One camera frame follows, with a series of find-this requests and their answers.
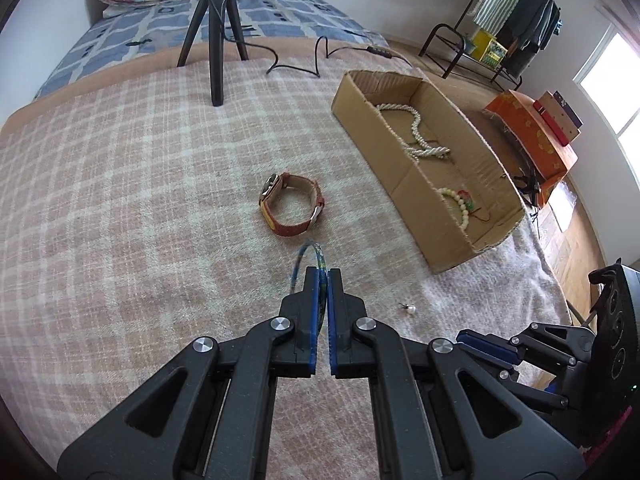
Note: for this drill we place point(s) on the window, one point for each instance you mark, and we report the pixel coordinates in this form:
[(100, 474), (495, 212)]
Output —
[(607, 80)]

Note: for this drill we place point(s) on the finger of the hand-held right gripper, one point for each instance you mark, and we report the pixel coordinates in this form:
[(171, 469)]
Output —
[(492, 355), (550, 342)]

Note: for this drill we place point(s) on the cardboard box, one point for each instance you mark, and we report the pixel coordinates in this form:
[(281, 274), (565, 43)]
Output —
[(465, 125)]

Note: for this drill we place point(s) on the dark notebook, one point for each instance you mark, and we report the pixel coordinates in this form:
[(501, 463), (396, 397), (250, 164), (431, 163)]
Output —
[(570, 110)]

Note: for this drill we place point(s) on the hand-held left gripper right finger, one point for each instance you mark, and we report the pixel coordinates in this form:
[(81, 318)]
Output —
[(336, 310)]

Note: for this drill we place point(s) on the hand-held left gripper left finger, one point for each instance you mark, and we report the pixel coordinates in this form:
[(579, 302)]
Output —
[(314, 320)]

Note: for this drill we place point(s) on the black clothes rack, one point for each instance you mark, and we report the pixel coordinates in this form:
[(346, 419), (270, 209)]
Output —
[(440, 35)]

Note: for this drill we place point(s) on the orange cloth covered chest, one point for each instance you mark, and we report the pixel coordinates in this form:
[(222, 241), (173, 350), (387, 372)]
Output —
[(530, 135)]

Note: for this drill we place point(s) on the dark green hanging jacket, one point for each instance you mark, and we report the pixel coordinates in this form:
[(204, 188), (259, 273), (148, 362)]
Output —
[(530, 15)]

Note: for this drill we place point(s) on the dark grey hanging garment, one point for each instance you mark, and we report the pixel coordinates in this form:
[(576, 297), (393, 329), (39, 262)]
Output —
[(552, 20)]

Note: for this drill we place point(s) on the small white pearl bead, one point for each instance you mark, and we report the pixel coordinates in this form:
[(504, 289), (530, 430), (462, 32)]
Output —
[(411, 310)]

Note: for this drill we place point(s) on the yellow box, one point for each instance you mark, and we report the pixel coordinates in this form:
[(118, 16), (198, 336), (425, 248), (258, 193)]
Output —
[(481, 40)]

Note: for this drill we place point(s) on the dark thin bangle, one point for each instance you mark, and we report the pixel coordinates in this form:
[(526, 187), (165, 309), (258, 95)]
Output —
[(298, 257)]

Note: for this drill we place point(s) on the brown leather wrist watch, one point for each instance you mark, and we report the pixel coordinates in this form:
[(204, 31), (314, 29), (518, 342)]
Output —
[(292, 230)]

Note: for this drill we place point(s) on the green printed box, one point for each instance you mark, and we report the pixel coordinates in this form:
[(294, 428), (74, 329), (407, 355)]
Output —
[(495, 52)]

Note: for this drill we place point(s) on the tan box with red edge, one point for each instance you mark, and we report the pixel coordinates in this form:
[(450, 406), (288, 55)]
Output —
[(557, 115)]

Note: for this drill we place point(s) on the black tripod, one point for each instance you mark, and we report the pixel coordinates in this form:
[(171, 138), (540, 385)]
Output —
[(216, 60)]

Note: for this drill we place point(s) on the blue patterned mattress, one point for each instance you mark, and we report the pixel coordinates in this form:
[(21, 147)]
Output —
[(125, 40)]

